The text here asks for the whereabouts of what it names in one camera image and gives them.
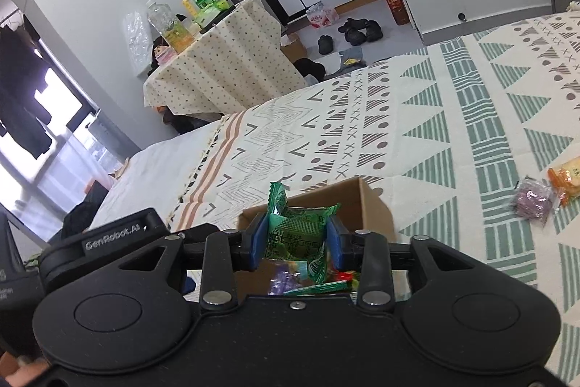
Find patterned printed blanket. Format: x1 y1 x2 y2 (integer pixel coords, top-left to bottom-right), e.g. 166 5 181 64
86 12 580 387

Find black bag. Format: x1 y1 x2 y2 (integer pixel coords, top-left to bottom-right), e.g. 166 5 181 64
294 57 328 82

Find light green box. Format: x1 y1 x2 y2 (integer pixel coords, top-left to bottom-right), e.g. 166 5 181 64
195 0 237 25

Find hanging dark clothes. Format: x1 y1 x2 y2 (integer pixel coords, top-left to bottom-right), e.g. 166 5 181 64
0 14 54 161

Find red oil bottle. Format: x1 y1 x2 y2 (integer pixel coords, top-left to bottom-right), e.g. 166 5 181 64
385 0 411 26

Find clear bottle with yellow liquid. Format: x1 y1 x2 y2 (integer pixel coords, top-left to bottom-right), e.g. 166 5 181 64
147 0 192 53

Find pair of black shoes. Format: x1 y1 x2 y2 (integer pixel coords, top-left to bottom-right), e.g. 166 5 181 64
338 18 384 46

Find white bed sheet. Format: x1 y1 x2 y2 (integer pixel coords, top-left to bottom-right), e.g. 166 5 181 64
86 115 233 230

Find green snack packet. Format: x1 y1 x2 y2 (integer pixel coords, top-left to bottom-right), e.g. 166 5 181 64
265 181 342 284

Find dotted cream tablecloth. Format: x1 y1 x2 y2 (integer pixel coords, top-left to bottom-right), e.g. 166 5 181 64
144 0 310 118

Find clear plastic wall bag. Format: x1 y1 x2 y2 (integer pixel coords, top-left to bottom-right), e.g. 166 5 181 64
123 8 153 78

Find orange cracker packet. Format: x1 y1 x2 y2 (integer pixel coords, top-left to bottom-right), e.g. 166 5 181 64
547 157 580 207

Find small brown cardboard box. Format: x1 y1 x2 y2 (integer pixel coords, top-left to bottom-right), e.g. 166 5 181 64
280 32 308 62

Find purple snack packet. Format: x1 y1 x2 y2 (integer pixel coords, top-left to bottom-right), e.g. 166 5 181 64
511 177 556 227

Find blue snack packet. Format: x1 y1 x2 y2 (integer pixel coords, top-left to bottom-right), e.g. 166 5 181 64
269 267 301 296

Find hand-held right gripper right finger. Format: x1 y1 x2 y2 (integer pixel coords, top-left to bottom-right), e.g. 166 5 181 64
325 217 454 307

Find pink water bottle pack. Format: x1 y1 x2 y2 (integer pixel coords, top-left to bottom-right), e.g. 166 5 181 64
306 1 340 29

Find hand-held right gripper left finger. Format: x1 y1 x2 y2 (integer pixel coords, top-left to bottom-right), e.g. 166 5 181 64
119 212 269 308

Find person's left hand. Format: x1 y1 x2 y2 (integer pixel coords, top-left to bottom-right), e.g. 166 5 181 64
0 352 51 387

